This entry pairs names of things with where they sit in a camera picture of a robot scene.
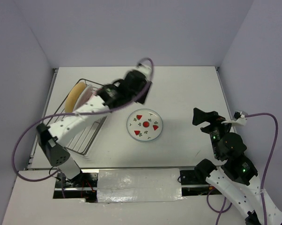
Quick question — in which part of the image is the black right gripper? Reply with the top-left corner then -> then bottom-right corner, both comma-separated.
191,106 -> 236,158

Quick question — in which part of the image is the white strawberry pattern plate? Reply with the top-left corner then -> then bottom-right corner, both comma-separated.
126,109 -> 163,142

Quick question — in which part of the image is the pink plate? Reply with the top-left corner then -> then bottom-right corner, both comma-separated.
87,89 -> 101,102

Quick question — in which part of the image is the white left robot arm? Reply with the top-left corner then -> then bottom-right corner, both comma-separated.
37,65 -> 154,187

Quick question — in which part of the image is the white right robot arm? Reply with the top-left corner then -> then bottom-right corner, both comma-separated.
193,108 -> 282,225

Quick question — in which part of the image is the white plate blue rim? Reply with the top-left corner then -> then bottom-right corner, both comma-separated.
73,85 -> 93,111

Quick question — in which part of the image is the yellow plate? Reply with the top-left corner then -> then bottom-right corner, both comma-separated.
64,82 -> 87,113

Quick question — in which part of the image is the silver foil tape cover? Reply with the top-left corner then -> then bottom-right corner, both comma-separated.
96,168 -> 183,203

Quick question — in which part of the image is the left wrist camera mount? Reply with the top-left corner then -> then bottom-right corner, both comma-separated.
135,63 -> 152,78

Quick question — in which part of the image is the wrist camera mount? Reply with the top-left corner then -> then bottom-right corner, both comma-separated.
221,111 -> 248,127
135,63 -> 152,78

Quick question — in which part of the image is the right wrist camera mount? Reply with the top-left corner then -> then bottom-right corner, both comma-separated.
221,111 -> 248,127

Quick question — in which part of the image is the metal wire dish rack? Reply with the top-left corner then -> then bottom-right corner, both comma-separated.
44,78 -> 107,156

